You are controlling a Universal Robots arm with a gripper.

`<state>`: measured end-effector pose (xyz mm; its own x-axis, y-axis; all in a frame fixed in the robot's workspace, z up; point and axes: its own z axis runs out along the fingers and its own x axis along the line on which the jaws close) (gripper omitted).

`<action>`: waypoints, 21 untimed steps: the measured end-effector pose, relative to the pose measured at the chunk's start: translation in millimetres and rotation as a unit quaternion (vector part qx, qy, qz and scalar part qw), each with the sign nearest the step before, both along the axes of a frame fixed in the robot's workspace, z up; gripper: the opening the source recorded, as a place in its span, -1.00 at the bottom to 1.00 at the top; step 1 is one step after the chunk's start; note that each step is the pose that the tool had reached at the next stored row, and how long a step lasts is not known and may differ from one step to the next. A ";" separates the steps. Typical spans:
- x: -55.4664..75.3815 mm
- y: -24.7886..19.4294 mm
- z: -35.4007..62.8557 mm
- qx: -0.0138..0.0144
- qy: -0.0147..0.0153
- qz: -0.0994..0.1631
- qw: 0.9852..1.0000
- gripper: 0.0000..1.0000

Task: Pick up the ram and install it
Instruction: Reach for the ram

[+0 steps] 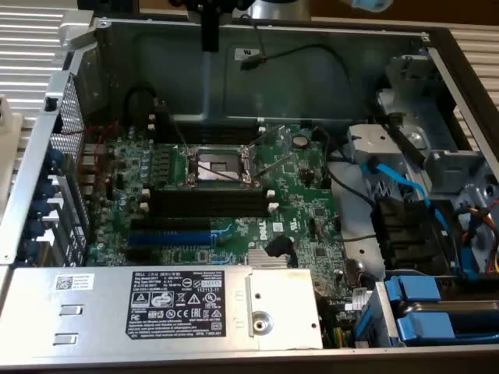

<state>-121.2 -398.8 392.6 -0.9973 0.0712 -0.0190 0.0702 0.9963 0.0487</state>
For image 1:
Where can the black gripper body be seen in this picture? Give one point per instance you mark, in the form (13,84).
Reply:
(210,4)

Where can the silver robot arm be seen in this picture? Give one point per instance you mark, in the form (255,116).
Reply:
(280,8)

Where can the black RAM slot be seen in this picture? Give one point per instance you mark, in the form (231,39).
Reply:
(210,210)
(214,137)
(210,196)
(214,125)

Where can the white case sticker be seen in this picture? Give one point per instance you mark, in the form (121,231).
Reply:
(243,51)

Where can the open metal PC case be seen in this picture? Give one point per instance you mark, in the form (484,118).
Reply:
(163,58)

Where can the thin metal locking lever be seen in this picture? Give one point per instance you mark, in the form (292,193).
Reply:
(180,134)
(273,166)

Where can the CPU socket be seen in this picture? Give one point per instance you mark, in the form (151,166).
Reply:
(218,167)

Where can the round coin battery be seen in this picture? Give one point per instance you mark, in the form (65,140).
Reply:
(300,140)

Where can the silver port block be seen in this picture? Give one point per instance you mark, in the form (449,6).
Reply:
(91,156)

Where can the black plastic case clip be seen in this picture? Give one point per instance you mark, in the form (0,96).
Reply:
(50,104)

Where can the green motherboard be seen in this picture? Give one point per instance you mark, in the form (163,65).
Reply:
(304,187)

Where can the long black expansion slot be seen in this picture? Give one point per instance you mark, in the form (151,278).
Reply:
(171,225)

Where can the blue slot latch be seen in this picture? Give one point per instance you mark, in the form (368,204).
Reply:
(39,208)
(33,228)
(54,159)
(28,249)
(44,189)

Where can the blue expansion slot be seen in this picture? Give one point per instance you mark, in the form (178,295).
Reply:
(171,237)

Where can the silver finned heat sink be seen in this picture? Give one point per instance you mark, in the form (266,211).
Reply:
(261,258)

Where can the short black expansion slot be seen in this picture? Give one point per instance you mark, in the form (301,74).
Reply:
(138,254)

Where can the black power supply label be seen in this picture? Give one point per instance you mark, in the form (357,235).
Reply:
(175,304)

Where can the large silver disk bay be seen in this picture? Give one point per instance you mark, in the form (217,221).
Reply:
(448,167)

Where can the black ribbed fan housing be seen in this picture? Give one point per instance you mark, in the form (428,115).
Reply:
(409,233)

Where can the white QR code sticker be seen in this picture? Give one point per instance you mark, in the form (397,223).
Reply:
(74,282)

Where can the silver power supply unit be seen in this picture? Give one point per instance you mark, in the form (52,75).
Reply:
(97,319)

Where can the blue disk caddy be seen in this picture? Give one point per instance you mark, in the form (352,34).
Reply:
(419,288)
(425,327)

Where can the silver and blue disk bay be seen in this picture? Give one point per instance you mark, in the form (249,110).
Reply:
(384,315)

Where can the grey metal bracket box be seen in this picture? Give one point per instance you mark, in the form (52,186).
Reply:
(374,140)

